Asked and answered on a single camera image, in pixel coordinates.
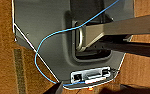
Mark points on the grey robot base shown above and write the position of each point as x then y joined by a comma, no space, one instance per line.
44,33

